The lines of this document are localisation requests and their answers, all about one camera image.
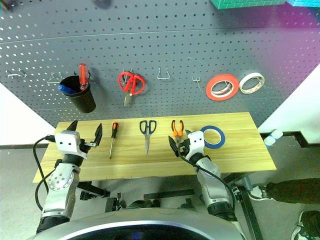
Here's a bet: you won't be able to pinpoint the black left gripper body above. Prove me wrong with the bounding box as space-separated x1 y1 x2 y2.
79 138 97 154

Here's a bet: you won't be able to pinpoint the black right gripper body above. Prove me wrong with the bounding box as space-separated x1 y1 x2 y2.
177 139 192 160

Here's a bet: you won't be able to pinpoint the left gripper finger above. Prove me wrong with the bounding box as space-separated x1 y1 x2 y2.
93 122 104 148
65 119 79 133

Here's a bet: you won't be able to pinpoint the orange black pliers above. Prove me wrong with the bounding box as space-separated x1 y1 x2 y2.
171 119 185 149

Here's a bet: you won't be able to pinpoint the blue tape roll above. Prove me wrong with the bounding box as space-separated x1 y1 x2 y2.
200 125 227 151

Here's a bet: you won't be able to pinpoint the black cup holder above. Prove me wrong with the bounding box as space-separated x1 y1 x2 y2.
59 75 97 114

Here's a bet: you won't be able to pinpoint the blue marker pen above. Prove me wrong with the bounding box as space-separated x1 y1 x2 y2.
57 84 78 95

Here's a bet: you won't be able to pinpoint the orange tape roll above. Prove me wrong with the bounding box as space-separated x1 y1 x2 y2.
205 73 239 102

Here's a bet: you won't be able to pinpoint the black floor bar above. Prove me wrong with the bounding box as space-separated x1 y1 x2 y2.
0 143 50 151

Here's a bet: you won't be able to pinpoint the dark rounded shape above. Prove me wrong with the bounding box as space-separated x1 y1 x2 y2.
179 202 199 210
126 199 161 210

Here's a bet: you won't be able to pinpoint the white tape roll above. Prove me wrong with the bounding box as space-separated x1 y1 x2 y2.
238 72 266 95

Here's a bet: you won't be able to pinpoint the white capped bottles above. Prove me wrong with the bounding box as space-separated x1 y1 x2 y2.
263 128 284 148

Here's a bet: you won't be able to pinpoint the silver robot torso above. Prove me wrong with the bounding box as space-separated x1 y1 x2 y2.
26 208 249 240

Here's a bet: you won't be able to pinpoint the white black sneaker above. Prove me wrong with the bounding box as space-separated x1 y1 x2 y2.
248 183 276 202

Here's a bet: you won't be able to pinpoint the dark grey perforated pegboard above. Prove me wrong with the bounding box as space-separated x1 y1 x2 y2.
0 0 320 129

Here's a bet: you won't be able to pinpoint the dark trouser leg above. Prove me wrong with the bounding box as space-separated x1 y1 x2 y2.
265 178 320 205

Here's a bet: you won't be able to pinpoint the green gridded box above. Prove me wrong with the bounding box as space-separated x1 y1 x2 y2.
209 0 286 11

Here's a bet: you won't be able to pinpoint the dark sneaker white sole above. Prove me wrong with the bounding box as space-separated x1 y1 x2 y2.
290 210 320 240

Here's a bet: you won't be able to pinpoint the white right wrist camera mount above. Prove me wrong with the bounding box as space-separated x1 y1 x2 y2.
187 130 207 161

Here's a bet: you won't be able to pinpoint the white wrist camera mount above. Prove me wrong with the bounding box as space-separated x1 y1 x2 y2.
187 130 207 161
54 130 89 161

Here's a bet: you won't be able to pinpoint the orange black handled screwdriver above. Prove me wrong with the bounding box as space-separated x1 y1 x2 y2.
108 121 120 160

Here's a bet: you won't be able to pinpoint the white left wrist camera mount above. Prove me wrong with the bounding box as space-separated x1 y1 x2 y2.
54 130 89 161

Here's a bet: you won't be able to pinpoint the black handled scissors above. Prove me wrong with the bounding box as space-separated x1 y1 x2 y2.
139 119 158 157

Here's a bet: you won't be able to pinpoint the black table frame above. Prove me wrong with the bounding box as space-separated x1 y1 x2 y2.
76 172 264 240

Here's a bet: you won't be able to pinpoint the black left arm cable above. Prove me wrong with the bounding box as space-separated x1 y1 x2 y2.
33 134 60 212

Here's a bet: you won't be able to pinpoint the red handled screwdriver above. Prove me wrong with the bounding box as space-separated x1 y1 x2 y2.
78 63 90 91

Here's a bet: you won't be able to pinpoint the red handled scissors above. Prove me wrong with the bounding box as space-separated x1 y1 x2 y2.
117 71 146 108

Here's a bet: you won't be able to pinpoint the black stepped floor frame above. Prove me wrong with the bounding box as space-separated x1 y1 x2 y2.
259 130 320 149

